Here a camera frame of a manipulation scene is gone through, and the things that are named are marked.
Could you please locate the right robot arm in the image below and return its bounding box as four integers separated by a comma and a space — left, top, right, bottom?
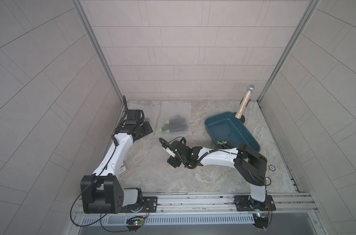
159, 138, 267, 203

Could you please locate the aluminium mounting rail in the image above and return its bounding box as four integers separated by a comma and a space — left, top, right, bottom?
73, 192, 318, 216

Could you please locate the eggplant at bin front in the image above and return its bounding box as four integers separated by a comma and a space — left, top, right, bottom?
217, 141, 228, 149

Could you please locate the clear zip-top bag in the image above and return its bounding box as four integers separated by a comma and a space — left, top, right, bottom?
129, 103, 160, 131
120, 140, 183, 193
156, 102, 191, 139

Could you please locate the left controller board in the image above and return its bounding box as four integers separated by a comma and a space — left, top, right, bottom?
126, 216, 146, 231

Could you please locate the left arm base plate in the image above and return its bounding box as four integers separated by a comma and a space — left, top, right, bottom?
121, 196, 158, 213

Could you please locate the controller board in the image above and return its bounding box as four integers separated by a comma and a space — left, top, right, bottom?
126, 216, 146, 231
252, 213, 270, 230

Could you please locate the right controller board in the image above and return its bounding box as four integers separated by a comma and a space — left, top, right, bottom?
252, 213, 270, 230

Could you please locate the teal plastic bin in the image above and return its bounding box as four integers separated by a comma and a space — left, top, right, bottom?
204, 112, 260, 152

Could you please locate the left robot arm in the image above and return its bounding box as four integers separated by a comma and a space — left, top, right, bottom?
80, 109, 153, 214

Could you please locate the small printed card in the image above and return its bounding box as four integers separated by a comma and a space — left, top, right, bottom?
119, 164, 128, 176

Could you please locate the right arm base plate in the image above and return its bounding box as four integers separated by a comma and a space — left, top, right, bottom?
233, 194, 276, 212

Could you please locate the blue poker chip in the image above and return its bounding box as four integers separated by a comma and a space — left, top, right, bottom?
269, 164, 276, 171

